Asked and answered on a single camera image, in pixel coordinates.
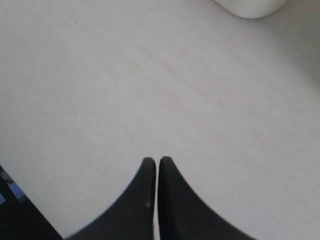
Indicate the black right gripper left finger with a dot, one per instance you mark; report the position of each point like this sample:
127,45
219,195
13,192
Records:
131,216

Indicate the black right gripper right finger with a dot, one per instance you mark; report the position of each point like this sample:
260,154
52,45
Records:
182,215

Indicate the cream plastic bin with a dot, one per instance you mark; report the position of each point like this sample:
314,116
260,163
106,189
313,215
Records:
251,9

